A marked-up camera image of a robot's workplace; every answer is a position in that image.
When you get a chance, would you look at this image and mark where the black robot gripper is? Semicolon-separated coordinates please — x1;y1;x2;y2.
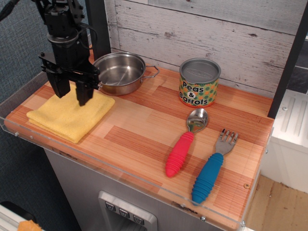
39;38;100;106

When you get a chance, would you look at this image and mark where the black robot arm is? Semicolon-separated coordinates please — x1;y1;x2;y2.
35;0;100;106

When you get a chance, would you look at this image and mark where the blue handled fork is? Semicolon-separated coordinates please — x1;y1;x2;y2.
192;128;238;204

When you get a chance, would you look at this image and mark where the red handled spoon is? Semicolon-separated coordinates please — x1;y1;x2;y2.
165;108;208;177

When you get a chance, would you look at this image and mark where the orange object at corner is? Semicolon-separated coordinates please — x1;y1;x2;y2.
17;220;42;231

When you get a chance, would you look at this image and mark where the white toy cabinet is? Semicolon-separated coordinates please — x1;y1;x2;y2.
260;90;308;193

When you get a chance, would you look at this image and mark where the black braided cable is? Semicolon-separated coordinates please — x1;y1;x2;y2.
0;0;21;22

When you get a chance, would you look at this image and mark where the yellow rag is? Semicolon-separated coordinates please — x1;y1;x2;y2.
26;84;115;144

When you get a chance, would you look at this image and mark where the grey toy fridge cabinet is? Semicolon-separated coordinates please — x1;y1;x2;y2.
44;147;231;231

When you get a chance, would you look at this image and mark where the small steel pot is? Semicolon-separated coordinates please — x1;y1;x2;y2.
93;52;160;96

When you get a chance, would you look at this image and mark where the clear acrylic table guard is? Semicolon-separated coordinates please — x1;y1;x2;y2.
0;69;273;231

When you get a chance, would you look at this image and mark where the peas and carrots can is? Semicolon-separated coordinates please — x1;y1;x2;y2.
179;58;221;108

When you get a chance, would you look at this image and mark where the silver dispenser button panel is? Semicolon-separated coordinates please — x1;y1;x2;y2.
98;191;158;231

